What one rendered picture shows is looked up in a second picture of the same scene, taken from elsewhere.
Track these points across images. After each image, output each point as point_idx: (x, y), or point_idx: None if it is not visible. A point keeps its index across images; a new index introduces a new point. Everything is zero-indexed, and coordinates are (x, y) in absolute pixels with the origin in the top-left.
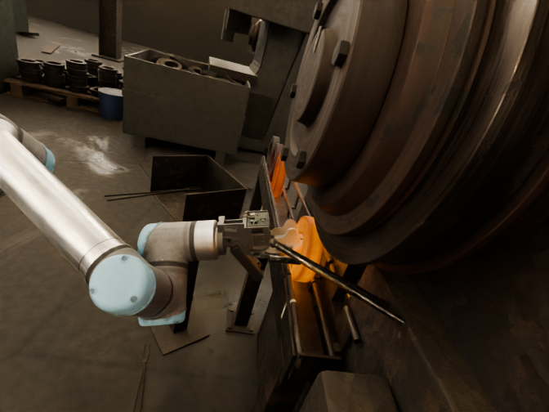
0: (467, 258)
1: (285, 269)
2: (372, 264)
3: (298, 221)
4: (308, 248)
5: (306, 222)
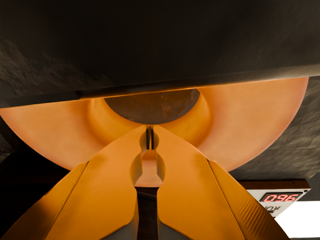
0: (0, 161)
1: (9, 102)
2: (5, 151)
3: (249, 159)
4: (64, 167)
5: (158, 184)
